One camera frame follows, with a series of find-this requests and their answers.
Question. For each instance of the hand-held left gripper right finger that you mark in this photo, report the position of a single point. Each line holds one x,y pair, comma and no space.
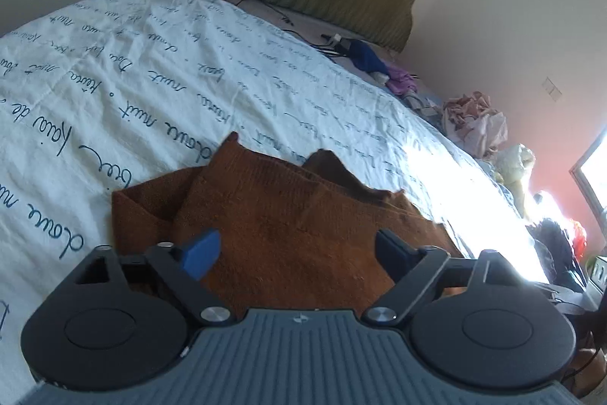
396,251

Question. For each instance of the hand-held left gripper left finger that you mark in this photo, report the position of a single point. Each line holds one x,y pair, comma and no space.
201,254

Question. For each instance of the brown sweater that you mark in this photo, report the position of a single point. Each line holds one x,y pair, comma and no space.
284,229

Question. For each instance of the pile of pink clothes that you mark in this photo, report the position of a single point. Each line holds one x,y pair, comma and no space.
476,125

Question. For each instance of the dark clothes pile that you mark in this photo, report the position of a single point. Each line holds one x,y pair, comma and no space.
555,243

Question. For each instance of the purple cloth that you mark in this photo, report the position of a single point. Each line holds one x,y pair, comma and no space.
402,80

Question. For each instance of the white script-printed blanket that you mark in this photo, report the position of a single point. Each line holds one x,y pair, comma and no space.
142,92

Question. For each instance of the red cloth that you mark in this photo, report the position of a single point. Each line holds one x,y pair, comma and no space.
579,239

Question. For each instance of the blue cloth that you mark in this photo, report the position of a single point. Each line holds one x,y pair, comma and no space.
366,56

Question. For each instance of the side window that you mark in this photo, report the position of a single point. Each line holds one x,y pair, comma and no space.
593,182

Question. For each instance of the white charger plug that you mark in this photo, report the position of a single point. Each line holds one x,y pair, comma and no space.
335,38

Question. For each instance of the white light switch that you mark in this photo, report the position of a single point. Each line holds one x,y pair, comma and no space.
552,89

